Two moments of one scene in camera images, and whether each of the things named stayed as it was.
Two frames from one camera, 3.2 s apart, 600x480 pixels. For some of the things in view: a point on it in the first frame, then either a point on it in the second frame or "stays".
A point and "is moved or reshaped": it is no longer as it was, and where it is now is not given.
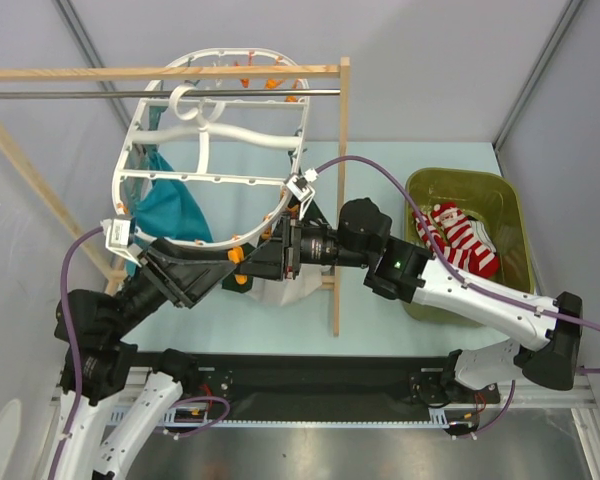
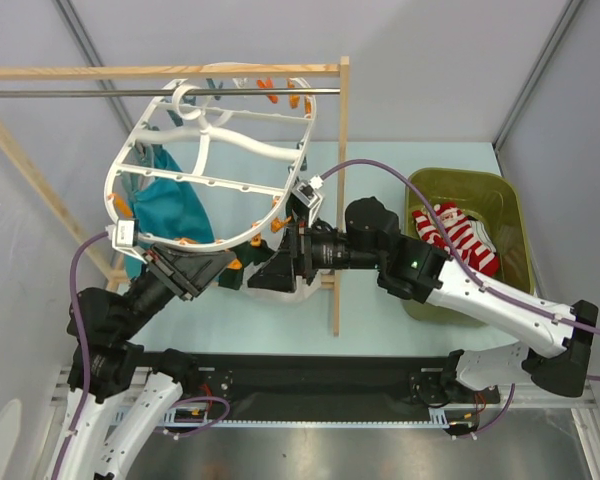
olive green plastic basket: (487, 197) stays
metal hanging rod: (156, 93) stays
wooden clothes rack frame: (63, 208) stays
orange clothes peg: (237, 255) is moved or reshaped
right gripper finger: (272, 250) → (290, 241)
